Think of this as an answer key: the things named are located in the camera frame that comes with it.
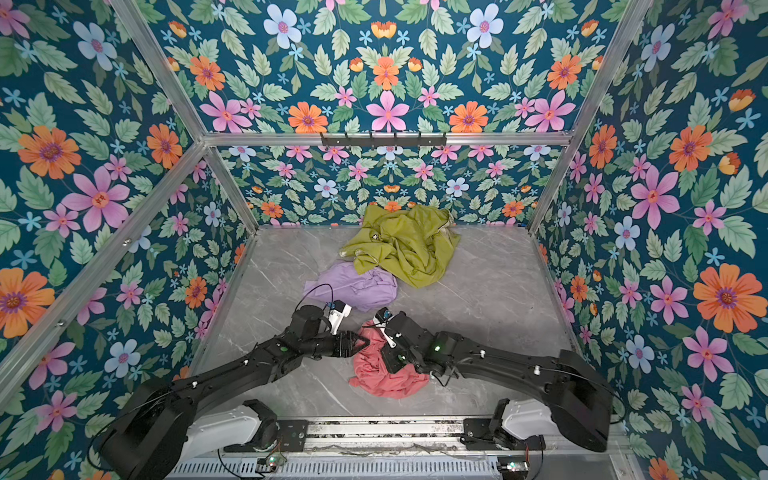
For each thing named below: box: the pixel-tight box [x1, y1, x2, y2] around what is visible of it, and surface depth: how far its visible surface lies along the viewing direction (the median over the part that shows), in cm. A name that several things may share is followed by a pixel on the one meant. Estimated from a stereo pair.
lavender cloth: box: [303, 261, 398, 313], surface depth 100 cm
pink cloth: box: [348, 320, 430, 400], surface depth 80 cm
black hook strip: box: [320, 132, 447, 146], surface depth 93 cm
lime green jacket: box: [339, 205, 461, 289], surface depth 106 cm
